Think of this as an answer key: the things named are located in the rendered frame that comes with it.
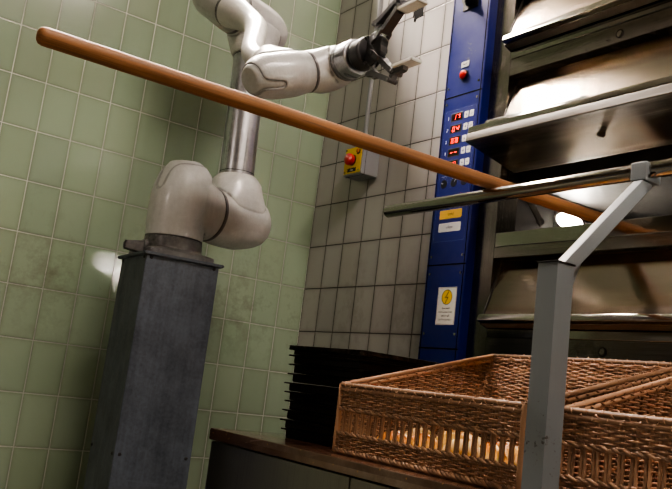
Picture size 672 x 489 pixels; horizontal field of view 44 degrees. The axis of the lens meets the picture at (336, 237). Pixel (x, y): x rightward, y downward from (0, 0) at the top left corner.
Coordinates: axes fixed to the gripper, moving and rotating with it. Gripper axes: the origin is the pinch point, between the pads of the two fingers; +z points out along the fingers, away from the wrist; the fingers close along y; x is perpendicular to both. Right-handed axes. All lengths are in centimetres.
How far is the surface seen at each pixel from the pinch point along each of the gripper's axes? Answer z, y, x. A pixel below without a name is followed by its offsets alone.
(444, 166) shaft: 7.2, 30.1, -5.2
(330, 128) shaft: 7.2, 30.2, 23.6
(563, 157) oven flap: -6, 12, -56
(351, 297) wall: -88, 47, -54
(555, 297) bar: 47, 60, 5
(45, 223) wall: -115, 39, 39
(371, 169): -81, 5, -51
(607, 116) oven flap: 17.1, 10.1, -43.4
